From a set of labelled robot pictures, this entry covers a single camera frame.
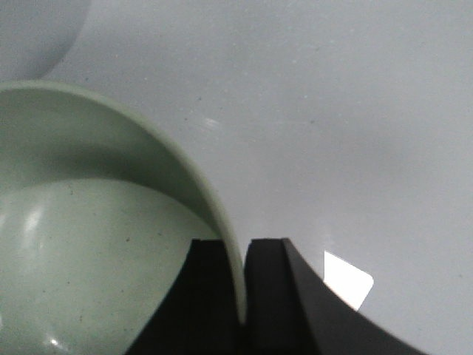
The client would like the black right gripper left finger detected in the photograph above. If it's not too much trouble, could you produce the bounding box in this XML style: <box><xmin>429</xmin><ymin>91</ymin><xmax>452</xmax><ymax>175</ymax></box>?
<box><xmin>126</xmin><ymin>240</ymin><xmax>239</xmax><ymax>354</ymax></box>

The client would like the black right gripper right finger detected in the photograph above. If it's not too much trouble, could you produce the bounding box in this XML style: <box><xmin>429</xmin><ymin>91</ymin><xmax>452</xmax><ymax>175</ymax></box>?
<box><xmin>245</xmin><ymin>238</ymin><xmax>420</xmax><ymax>354</ymax></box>

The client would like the green plastic bowl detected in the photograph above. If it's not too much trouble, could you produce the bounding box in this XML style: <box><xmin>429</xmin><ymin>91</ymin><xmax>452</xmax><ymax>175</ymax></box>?
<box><xmin>1</xmin><ymin>81</ymin><xmax>247</xmax><ymax>354</ymax></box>

